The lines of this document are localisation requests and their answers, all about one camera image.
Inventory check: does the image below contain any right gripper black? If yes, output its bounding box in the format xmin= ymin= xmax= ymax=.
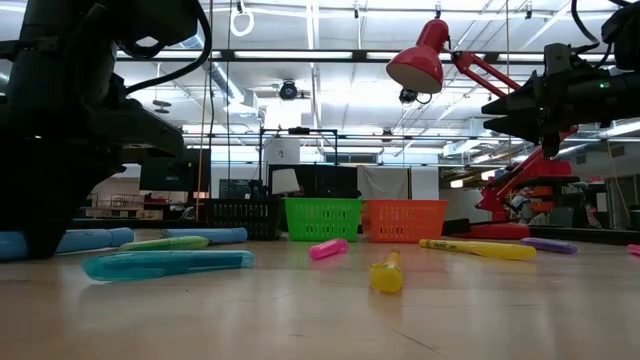
xmin=482 ymin=67 xmax=619 ymax=157

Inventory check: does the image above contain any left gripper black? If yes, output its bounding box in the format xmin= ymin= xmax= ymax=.
xmin=4 ymin=49 xmax=185 ymax=171

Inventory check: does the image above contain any green highlighter marker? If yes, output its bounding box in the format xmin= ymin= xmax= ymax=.
xmin=119 ymin=235 xmax=210 ymax=252

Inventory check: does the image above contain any teal translucent highlighter marker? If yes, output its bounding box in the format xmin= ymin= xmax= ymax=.
xmin=82 ymin=249 xmax=255 ymax=282

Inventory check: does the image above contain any purple translucent highlighter marker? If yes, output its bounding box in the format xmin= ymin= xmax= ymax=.
xmin=519 ymin=236 xmax=578 ymax=255

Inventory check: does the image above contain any yellow highlighter marker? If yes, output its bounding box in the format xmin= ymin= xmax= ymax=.
xmin=368 ymin=248 xmax=404 ymax=294
xmin=418 ymin=238 xmax=537 ymax=261

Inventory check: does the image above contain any shelf with orange bins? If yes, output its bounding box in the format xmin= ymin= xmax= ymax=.
xmin=519 ymin=159 xmax=581 ymax=214

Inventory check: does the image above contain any black ceiling spotlight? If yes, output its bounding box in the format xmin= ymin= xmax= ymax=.
xmin=398 ymin=87 xmax=432 ymax=106
xmin=278 ymin=79 xmax=299 ymax=101

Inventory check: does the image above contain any red desk lamp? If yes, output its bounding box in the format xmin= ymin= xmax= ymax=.
xmin=385 ymin=18 xmax=581 ymax=240

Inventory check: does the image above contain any black plastic basket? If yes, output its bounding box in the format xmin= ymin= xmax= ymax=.
xmin=204 ymin=198 xmax=284 ymax=241

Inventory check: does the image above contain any white board sheet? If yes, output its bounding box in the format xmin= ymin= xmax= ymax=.
xmin=271 ymin=168 xmax=301 ymax=195

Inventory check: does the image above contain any grey hanging cloth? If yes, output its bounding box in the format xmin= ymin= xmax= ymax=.
xmin=357 ymin=166 xmax=411 ymax=201

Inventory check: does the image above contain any orange plastic basket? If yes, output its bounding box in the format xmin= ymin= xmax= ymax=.
xmin=363 ymin=199 xmax=449 ymax=244

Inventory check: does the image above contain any black overhead rig crossbar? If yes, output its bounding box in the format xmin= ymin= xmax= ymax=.
xmin=115 ymin=48 xmax=640 ymax=65

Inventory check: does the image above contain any black partition panel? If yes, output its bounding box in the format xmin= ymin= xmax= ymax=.
xmin=267 ymin=163 xmax=359 ymax=200

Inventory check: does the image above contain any green plastic basket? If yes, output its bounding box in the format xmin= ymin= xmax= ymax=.
xmin=283 ymin=197 xmax=363 ymax=243

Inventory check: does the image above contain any black wall monitor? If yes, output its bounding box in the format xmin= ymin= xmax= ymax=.
xmin=139 ymin=149 xmax=212 ymax=193

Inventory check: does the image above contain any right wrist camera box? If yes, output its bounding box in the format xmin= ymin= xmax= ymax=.
xmin=543 ymin=42 xmax=574 ymax=77

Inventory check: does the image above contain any black hanging cable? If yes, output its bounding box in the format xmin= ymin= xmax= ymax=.
xmin=226 ymin=0 xmax=233 ymax=201

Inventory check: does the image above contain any black aluminium table frame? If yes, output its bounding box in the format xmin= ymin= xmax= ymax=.
xmin=74 ymin=217 xmax=640 ymax=246

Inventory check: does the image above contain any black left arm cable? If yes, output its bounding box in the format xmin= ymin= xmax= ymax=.
xmin=124 ymin=0 xmax=214 ymax=96

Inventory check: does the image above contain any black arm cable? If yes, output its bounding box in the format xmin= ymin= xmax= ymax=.
xmin=124 ymin=0 xmax=214 ymax=96
xmin=569 ymin=0 xmax=616 ymax=55

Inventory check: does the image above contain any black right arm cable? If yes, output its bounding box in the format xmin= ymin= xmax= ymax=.
xmin=569 ymin=0 xmax=616 ymax=55

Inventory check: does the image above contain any white hanging ring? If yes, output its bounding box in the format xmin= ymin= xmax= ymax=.
xmin=229 ymin=7 xmax=255 ymax=38

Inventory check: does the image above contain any distant black rig frame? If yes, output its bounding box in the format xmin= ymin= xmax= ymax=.
xmin=258 ymin=127 xmax=339 ymax=201

